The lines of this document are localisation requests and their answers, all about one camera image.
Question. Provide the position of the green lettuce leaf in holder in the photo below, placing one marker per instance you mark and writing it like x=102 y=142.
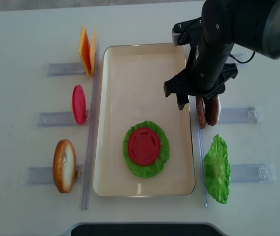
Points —
x=217 y=170

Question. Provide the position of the cream rectangular tray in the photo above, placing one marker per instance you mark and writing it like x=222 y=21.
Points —
x=133 y=92

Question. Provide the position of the orange cheese slice outer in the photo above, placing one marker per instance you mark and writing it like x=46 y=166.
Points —
x=84 y=51

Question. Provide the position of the red tomato slice on tray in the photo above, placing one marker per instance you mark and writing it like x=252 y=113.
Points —
x=143 y=146

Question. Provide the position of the brown meat patty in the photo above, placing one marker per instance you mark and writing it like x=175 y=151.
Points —
x=216 y=109
x=200 y=112

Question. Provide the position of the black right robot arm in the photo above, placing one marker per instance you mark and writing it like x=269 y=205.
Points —
x=253 y=24

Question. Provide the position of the clear left holder rack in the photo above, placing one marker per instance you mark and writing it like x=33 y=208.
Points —
x=44 y=175

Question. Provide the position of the bread slice on left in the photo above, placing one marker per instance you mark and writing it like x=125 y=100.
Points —
x=64 y=166

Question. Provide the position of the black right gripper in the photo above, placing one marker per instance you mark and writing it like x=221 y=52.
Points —
x=204 y=75

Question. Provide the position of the clear right holder rack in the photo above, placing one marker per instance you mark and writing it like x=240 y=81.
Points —
x=248 y=124

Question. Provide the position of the yellow cheese slice inner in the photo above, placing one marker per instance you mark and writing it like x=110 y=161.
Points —
x=92 y=54

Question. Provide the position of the green lettuce on tray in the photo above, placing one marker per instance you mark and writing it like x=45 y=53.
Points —
x=155 y=168

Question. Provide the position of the clear holder rack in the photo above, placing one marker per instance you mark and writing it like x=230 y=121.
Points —
x=248 y=124
x=44 y=175

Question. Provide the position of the tomato slice in holder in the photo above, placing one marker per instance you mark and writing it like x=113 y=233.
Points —
x=79 y=105

